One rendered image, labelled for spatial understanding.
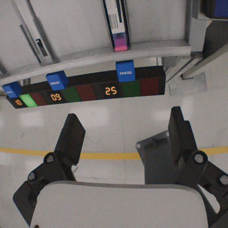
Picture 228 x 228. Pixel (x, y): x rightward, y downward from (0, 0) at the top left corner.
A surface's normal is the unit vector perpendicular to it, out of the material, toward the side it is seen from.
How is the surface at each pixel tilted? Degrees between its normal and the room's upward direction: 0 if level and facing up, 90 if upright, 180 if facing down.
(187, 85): 0
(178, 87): 0
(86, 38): 45
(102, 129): 0
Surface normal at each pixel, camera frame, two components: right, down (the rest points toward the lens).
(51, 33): -0.08, 0.75
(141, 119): -0.19, 0.07
